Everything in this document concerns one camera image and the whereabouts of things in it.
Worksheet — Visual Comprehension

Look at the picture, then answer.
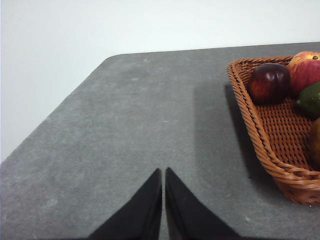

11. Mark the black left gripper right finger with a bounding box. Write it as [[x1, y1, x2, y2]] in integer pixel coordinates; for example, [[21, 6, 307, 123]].
[[164, 166, 242, 240]]

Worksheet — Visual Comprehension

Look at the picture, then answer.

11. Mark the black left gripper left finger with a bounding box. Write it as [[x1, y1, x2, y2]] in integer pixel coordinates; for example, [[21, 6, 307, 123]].
[[88, 167, 163, 240]]

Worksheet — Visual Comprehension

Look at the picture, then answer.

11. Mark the yellow-brown kiwifruit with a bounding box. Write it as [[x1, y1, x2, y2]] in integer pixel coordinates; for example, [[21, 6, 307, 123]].
[[306, 116, 320, 172]]

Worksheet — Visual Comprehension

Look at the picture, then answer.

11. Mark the brown wicker basket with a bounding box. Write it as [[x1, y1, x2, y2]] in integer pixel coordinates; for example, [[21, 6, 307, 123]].
[[226, 55, 320, 205]]

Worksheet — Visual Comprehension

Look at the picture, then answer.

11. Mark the dark purple plum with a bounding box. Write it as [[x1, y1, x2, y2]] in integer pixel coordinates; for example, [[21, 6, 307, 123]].
[[247, 62, 291, 105]]

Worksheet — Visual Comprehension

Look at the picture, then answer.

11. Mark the green lime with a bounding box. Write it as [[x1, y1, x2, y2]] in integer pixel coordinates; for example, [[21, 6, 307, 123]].
[[296, 81, 320, 120]]

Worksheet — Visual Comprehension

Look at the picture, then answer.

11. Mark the red peach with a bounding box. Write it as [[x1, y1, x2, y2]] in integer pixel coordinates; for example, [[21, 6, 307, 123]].
[[286, 51, 320, 98]]

